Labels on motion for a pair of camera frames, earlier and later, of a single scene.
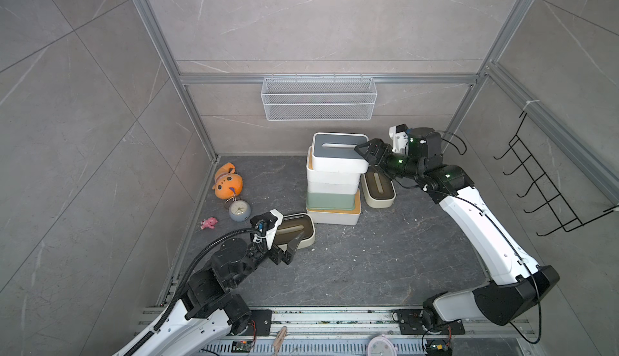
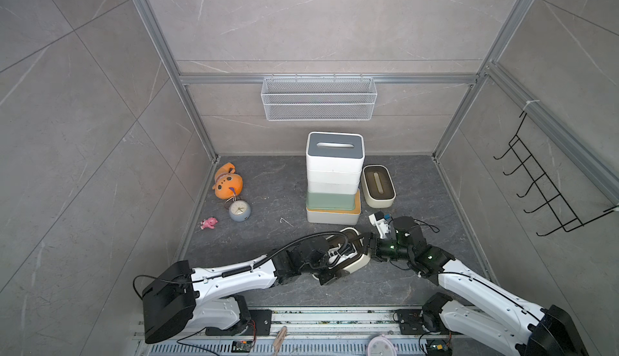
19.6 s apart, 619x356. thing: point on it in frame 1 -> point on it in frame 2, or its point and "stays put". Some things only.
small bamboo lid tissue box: [332, 188] stays put
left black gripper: [288, 255] -> [333, 275]
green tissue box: [330, 201] stays put
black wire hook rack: [569, 221] stays put
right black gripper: [376, 146] -> [375, 250]
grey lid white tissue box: [335, 152] stays put
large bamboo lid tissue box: [351, 217] stays put
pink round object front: [381, 345] stays put
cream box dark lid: [292, 226] -> [346, 251]
